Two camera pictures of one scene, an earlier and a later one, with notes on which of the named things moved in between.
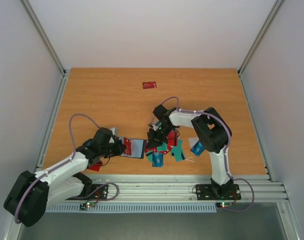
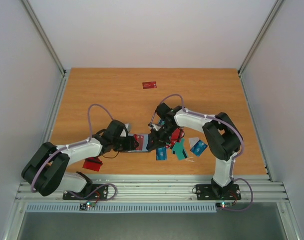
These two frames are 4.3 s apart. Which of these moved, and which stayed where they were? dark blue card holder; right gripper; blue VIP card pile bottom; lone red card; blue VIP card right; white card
Moved: blue VIP card pile bottom; dark blue card holder
Stayed: lone red card; blue VIP card right; right gripper; white card
